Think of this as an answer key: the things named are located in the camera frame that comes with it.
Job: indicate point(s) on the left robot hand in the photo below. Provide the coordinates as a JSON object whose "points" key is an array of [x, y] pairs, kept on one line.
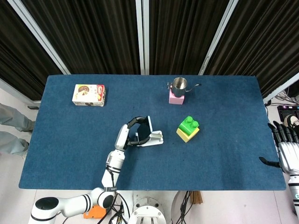
{"points": [[127, 136]]}

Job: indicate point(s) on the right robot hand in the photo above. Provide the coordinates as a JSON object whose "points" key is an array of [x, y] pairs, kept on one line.
{"points": [[283, 149]]}

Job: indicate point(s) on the black smartphone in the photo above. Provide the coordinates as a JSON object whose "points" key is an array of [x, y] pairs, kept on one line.
{"points": [[144, 128]]}

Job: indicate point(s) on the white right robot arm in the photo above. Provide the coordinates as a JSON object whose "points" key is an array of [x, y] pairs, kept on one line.
{"points": [[294, 198]]}

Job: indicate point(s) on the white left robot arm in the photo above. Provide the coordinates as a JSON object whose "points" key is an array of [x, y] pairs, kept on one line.
{"points": [[98, 184]]}

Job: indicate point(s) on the white folding phone stand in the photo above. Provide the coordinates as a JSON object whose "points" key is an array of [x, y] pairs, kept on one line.
{"points": [[153, 137]]}

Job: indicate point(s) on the blue felt table cloth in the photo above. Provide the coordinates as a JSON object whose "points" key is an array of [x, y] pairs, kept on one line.
{"points": [[151, 135]]}

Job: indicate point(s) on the black and white sneaker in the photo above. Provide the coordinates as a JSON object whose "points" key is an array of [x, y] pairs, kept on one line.
{"points": [[292, 121]]}

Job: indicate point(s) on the black floor device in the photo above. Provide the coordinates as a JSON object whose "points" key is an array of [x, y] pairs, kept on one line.
{"points": [[286, 112]]}

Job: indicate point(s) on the cookie box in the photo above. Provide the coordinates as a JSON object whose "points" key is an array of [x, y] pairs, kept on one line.
{"points": [[88, 95]]}

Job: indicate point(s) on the yellow cube block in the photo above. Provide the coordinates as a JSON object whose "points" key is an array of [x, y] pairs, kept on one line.
{"points": [[186, 135]]}

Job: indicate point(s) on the pink cube block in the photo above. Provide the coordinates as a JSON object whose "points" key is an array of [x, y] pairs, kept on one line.
{"points": [[175, 100]]}

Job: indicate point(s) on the green studded toy brick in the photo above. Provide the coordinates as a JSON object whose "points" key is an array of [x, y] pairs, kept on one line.
{"points": [[189, 124]]}

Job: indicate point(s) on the stainless steel gooseneck pitcher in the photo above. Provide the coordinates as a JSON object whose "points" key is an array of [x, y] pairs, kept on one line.
{"points": [[179, 87]]}

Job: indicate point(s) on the white robot torso base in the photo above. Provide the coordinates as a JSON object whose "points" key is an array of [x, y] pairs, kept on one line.
{"points": [[146, 210]]}

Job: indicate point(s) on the orange box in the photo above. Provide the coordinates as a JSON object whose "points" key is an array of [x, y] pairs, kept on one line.
{"points": [[95, 212]]}

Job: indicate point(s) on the black pleated curtain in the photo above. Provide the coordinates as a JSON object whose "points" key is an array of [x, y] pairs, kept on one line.
{"points": [[93, 37]]}

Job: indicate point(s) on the person's grey trouser legs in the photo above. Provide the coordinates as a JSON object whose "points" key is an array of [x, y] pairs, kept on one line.
{"points": [[14, 130]]}

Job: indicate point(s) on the white frame post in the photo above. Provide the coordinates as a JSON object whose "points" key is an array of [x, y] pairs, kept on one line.
{"points": [[39, 35], [143, 37], [218, 35]]}

